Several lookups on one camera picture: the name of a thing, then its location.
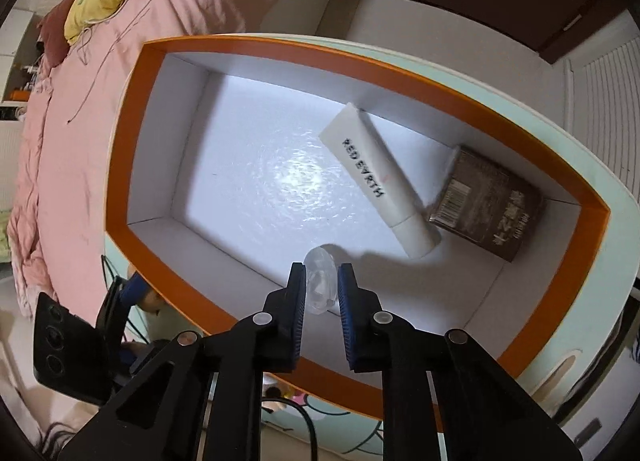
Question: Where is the brown snack box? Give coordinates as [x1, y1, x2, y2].
[429, 145, 545, 263]

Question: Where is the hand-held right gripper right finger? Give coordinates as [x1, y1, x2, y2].
[337, 263, 583, 461]

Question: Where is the dark red pillow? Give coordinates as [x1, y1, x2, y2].
[39, 0, 83, 64]

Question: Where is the pink duvet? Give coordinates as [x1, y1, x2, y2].
[7, 0, 336, 322]

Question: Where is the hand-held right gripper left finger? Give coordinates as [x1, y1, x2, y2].
[57, 262, 308, 461]

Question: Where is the orange cardboard box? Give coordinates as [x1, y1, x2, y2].
[104, 34, 612, 434]

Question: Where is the clear glass bottle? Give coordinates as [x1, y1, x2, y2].
[304, 246, 341, 317]

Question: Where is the white louvered closet door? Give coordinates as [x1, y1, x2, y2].
[565, 34, 640, 192]

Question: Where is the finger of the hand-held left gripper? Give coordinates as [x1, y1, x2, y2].
[124, 276, 151, 313]

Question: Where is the white cosmetic tube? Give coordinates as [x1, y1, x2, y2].
[318, 102, 442, 260]

